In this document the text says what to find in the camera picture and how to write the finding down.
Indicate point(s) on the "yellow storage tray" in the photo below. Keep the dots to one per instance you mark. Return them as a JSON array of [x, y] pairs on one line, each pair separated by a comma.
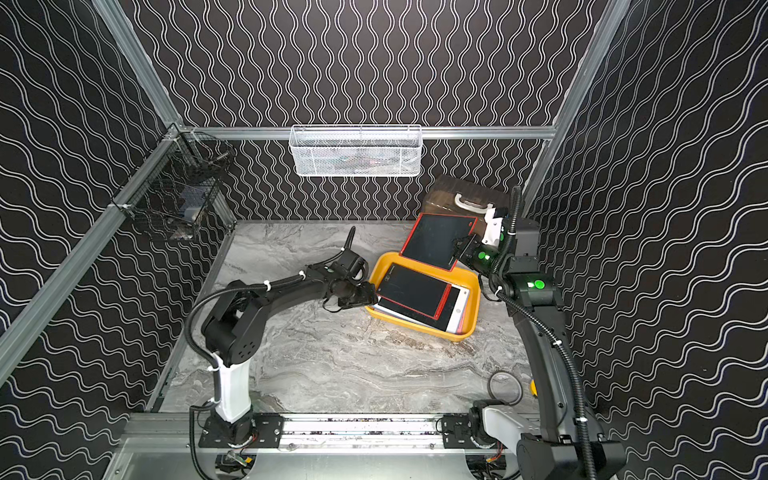
[[457, 276]]

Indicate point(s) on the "pink white writing tablet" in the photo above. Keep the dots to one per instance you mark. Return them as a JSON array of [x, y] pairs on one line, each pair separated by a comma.
[[456, 301]]

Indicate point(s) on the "blue white writing tablet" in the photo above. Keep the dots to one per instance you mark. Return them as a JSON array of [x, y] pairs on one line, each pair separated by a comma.
[[447, 321]]

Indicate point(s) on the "black wire wall basket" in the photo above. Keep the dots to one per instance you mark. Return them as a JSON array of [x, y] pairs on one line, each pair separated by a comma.
[[179, 196]]

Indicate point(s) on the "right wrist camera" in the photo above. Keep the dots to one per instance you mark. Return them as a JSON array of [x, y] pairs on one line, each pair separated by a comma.
[[493, 219]]

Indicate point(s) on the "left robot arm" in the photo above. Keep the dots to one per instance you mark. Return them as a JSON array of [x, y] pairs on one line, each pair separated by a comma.
[[226, 328]]

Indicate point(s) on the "large red writing tablet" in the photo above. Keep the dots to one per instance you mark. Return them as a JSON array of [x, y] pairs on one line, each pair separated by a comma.
[[432, 238]]

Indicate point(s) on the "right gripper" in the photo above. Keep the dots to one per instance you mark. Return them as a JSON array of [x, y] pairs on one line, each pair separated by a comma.
[[465, 255]]

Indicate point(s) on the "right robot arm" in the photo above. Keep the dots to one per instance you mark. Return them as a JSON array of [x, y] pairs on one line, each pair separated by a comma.
[[567, 442]]

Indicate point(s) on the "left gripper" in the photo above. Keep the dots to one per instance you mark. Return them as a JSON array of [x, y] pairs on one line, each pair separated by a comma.
[[358, 288]]

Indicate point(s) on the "brown white storage case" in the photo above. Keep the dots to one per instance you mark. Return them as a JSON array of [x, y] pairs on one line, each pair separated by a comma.
[[453, 196]]

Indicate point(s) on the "adhesive tape roll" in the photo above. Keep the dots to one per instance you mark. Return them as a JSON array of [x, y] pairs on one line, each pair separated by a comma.
[[504, 386]]

